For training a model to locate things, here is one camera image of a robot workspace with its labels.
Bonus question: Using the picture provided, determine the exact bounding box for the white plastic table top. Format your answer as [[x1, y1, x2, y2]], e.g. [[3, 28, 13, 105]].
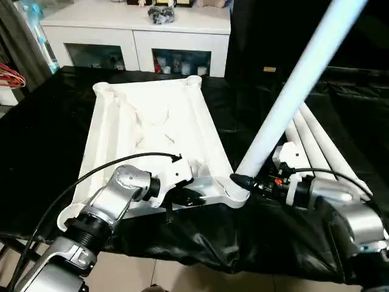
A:
[[57, 75, 252, 234]]

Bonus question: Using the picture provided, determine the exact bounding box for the black glossy mat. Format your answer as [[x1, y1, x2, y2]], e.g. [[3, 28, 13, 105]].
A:
[[0, 65, 389, 285]]

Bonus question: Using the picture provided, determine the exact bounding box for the white cabinet with glass doors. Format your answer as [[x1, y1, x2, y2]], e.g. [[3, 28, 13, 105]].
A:
[[41, 0, 232, 78]]

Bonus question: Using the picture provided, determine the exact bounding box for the red patterned cloth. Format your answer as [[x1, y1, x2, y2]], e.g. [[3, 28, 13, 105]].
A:
[[0, 62, 27, 89]]

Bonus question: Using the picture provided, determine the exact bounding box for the blue and clear plastic wrap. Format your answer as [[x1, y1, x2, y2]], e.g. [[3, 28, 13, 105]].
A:
[[22, 0, 60, 74]]

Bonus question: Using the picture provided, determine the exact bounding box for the grey curtain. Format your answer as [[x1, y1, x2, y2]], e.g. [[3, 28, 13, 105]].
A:
[[0, 0, 53, 92]]

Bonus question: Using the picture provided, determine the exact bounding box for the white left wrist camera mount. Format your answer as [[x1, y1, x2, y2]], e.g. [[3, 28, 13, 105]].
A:
[[156, 153, 194, 209]]

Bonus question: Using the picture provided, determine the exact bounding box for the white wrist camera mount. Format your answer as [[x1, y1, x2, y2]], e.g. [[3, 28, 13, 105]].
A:
[[272, 142, 305, 208], [156, 153, 194, 209]]

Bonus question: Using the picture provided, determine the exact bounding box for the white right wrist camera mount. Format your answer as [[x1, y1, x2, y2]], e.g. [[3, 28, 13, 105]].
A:
[[272, 142, 305, 208]]

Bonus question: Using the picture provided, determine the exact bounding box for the black left wrist camera cable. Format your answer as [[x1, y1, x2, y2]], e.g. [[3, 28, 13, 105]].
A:
[[0, 153, 184, 292]]

